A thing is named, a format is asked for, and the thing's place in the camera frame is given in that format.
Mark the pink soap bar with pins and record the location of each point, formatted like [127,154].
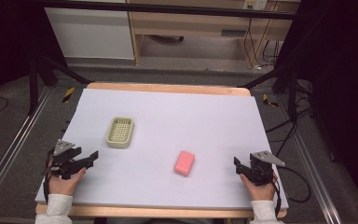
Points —
[184,163]

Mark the light wooden desk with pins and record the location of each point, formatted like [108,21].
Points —
[192,26]

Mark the metal floor rail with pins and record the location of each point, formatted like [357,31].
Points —
[312,174]
[15,146]

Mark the dark curtain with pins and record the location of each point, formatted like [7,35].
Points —
[9,40]
[341,77]

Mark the white wall socket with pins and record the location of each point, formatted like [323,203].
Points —
[254,4]

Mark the black tripod stand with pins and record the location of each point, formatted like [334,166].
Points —
[292,90]
[33,84]

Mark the person's right hand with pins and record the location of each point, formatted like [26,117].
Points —
[261,193]

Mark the yellow black striped tape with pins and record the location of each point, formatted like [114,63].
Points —
[68,94]
[269,101]

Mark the black metal crossbar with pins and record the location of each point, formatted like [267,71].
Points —
[167,8]

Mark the wooden table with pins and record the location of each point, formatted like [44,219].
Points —
[167,88]

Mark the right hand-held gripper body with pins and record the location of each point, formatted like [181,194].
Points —
[261,169]

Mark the person's left hand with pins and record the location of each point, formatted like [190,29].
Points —
[62,186]

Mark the beige slotted soap dish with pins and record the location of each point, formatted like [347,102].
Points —
[120,132]

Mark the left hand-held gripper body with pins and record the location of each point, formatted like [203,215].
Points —
[62,161]

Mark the white cabinet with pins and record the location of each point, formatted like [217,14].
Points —
[90,34]

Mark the white foam board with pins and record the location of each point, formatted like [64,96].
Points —
[180,124]

